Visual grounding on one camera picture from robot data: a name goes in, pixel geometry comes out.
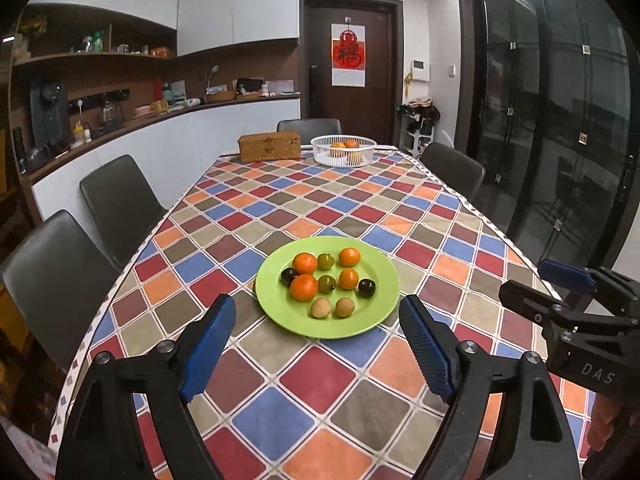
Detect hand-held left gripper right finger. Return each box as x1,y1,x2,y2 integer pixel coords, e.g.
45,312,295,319
398,294,582,480

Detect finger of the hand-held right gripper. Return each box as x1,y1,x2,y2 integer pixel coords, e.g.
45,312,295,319
538,258,640,319
498,279,640,342

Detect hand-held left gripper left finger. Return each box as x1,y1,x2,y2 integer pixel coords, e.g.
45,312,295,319
56,294,237,480

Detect green plate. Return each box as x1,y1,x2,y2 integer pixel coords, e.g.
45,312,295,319
255,235,401,340

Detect large orange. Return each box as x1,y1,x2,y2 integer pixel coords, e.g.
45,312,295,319
290,274,319,302

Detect medium orange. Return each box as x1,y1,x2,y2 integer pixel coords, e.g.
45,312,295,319
292,252,319,276

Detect person's right hand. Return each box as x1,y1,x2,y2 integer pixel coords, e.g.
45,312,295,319
587,395,628,453

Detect black glass sliding doors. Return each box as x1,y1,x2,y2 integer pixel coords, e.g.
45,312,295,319
457,0,640,281

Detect dark leather chair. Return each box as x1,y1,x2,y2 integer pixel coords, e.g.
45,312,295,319
276,118,343,146
1,209,121,373
419,142,486,204
79,154,168,273

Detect checkered tablecloth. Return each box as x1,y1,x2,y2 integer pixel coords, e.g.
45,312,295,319
47,146,603,480

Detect shoe rack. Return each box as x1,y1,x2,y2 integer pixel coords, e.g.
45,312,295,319
400,97,442,158

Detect wicker box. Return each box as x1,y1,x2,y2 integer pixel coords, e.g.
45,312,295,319
237,131,302,163

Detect white counter cabinet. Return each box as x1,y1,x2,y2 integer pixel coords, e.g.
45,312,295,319
20,94,302,226

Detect white plastic basket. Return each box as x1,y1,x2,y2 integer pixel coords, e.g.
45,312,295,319
310,135,378,168

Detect black countertop appliance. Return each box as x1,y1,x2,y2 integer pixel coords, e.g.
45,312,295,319
29,79,71,147

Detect dark wooden door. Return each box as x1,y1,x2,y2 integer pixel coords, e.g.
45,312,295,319
300,0,405,148

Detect white upper cabinets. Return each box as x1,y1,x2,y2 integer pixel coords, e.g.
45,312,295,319
27,0,301,58

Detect red wall calendar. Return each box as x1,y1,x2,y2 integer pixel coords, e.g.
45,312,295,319
331,22,368,87

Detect brown wall shelf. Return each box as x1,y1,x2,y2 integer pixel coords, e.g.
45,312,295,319
10,2,179,111

